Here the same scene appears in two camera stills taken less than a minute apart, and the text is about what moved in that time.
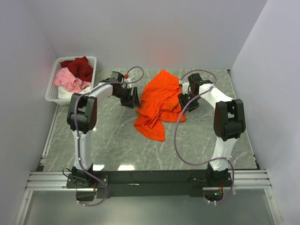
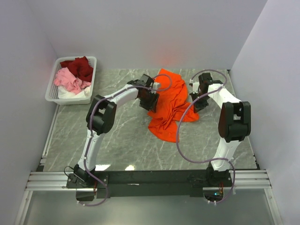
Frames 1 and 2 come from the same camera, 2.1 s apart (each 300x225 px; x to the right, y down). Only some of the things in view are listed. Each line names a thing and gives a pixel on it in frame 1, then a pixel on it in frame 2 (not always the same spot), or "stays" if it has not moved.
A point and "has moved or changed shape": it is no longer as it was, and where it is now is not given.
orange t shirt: [159, 102] has moved or changed shape
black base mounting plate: [193, 183] stays
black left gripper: [131, 100] → [152, 105]
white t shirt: [63, 93] stays
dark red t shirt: [81, 67] stays
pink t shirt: [65, 79] stays
